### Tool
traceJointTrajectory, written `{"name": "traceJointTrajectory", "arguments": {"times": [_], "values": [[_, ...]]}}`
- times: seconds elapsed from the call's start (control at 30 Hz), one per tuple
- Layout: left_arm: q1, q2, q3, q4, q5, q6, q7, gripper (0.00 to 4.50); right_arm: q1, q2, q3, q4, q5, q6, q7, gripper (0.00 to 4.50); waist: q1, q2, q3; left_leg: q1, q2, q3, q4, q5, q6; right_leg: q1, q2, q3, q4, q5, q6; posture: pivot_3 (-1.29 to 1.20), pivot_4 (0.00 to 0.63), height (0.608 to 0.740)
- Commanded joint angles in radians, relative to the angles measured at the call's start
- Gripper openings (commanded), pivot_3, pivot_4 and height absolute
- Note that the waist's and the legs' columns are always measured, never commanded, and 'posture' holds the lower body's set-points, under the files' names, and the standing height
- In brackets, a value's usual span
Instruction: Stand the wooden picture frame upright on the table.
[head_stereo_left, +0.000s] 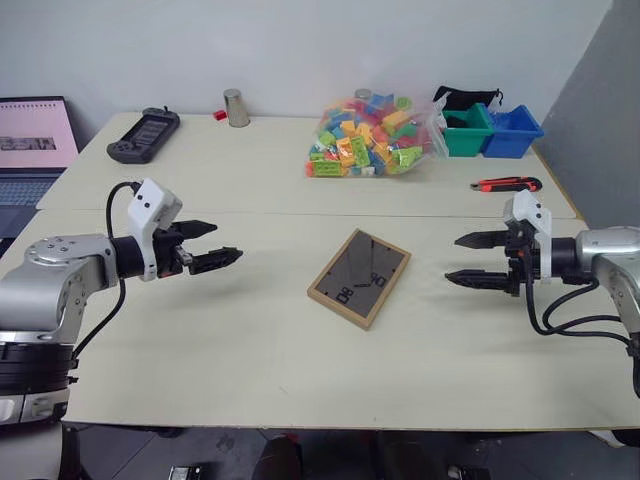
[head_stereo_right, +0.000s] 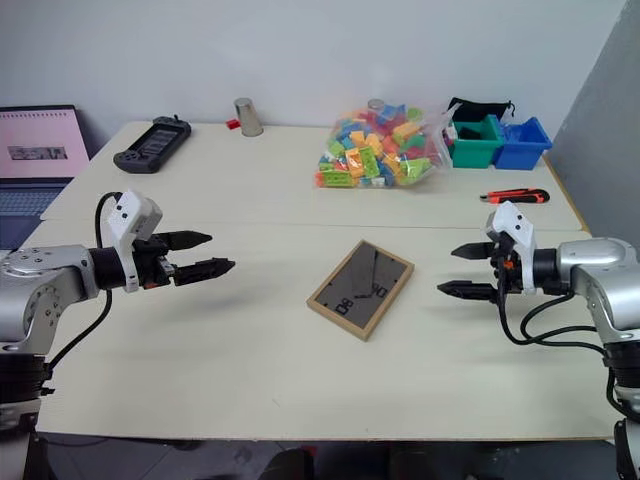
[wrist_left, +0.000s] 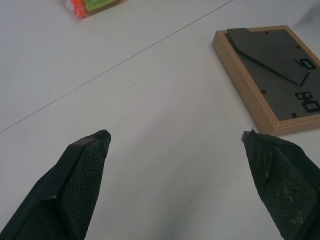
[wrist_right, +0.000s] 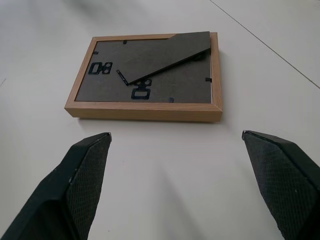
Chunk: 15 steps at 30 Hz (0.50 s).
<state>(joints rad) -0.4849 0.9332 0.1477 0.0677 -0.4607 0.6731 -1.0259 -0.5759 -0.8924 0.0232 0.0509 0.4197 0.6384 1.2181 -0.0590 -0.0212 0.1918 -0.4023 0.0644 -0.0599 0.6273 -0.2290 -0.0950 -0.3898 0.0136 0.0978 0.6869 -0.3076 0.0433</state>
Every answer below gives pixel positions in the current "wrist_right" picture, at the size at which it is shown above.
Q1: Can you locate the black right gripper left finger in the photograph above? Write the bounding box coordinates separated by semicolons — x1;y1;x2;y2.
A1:
0;131;113;240

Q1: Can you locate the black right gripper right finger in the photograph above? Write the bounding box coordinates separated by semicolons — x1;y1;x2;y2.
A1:
241;129;320;240

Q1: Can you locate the wooden picture frame face-down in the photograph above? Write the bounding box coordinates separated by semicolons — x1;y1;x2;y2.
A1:
64;30;223;124

